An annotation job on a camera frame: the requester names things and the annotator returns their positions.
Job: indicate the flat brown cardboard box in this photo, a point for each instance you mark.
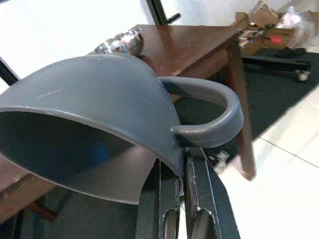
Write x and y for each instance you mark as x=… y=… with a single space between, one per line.
x=251 y=47

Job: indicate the black metal frame post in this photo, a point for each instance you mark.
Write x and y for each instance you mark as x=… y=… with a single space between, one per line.
x=7 y=72
x=157 y=10

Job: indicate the black wheeled cart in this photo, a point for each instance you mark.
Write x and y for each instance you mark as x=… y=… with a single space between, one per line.
x=274 y=59

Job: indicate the black floor mat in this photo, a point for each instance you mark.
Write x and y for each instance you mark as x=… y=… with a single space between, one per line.
x=269 y=99

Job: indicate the clear plastic bag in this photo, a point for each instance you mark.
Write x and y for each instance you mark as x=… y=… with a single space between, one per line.
x=301 y=25

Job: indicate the grey plastic mug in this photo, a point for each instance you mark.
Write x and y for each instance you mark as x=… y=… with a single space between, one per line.
x=87 y=87

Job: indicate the crumpled brown cardboard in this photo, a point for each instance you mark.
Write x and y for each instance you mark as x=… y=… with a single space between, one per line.
x=261 y=12

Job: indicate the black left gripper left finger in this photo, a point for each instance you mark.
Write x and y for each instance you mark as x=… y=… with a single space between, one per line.
x=154 y=211

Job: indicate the dark brown wooden table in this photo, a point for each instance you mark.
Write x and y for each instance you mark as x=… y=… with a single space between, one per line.
x=194 y=44

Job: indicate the shiny steel bowl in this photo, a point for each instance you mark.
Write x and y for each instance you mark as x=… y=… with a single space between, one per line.
x=124 y=41

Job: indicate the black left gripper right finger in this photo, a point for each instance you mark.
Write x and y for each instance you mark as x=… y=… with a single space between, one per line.
x=214 y=199

